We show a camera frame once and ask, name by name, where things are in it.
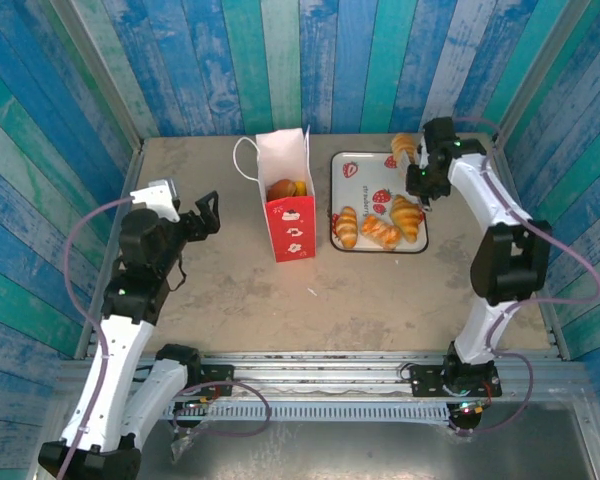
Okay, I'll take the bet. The golden fake croissant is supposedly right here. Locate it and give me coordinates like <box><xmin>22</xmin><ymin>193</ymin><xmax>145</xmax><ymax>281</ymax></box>
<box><xmin>389</xmin><ymin>194</ymin><xmax>425</xmax><ymax>245</ymax></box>
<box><xmin>333</xmin><ymin>205</ymin><xmax>360</xmax><ymax>250</ymax></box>

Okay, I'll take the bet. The pale striped fake bread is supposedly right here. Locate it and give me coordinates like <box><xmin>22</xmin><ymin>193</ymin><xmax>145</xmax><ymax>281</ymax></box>
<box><xmin>390</xmin><ymin>132</ymin><xmax>420</xmax><ymax>164</ymax></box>

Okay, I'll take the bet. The white strawberry print tray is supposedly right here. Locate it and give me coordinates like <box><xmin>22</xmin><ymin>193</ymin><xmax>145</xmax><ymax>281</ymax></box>
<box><xmin>329</xmin><ymin>151</ymin><xmax>430</xmax><ymax>254</ymax></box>

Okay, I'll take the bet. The orange white twisted fake pastry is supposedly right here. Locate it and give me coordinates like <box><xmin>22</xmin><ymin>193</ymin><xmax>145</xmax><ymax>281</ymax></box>
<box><xmin>360</xmin><ymin>214</ymin><xmax>403</xmax><ymax>251</ymax></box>

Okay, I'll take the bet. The round brown fake bun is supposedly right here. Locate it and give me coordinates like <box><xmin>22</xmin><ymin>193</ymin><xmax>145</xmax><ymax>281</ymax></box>
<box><xmin>266</xmin><ymin>178</ymin><xmax>297</xmax><ymax>202</ymax></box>

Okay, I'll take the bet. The red and white paper bag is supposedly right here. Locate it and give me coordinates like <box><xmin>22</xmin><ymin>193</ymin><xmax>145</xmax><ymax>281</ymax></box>
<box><xmin>232</xmin><ymin>125</ymin><xmax>317</xmax><ymax>264</ymax></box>

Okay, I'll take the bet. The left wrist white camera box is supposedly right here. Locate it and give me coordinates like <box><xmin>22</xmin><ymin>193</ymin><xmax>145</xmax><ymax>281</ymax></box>
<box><xmin>129</xmin><ymin>179</ymin><xmax>181</xmax><ymax>224</ymax></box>

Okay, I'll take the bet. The aluminium frame post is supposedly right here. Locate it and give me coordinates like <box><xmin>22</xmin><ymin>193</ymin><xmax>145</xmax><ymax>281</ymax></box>
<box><xmin>49</xmin><ymin>0</ymin><xmax>144</xmax><ymax>151</ymax></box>
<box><xmin>493</xmin><ymin>0</ymin><xmax>594</xmax><ymax>144</ymax></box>

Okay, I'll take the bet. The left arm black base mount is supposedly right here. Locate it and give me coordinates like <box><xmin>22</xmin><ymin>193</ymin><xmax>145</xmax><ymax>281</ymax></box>
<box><xmin>144</xmin><ymin>363</ymin><xmax>235</xmax><ymax>397</ymax></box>

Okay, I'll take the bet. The aluminium mounting rail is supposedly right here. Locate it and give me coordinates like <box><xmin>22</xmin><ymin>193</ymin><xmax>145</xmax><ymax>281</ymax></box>
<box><xmin>54</xmin><ymin>352</ymin><xmax>589</xmax><ymax>401</ymax></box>

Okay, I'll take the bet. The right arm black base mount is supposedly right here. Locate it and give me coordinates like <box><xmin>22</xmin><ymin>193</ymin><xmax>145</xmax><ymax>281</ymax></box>
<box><xmin>409</xmin><ymin>362</ymin><xmax>502</xmax><ymax>399</ymax></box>

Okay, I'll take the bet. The grey slotted cable duct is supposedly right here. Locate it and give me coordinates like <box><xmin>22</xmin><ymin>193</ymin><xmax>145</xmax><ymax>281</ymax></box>
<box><xmin>162</xmin><ymin>402</ymin><xmax>451</xmax><ymax>421</ymax></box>

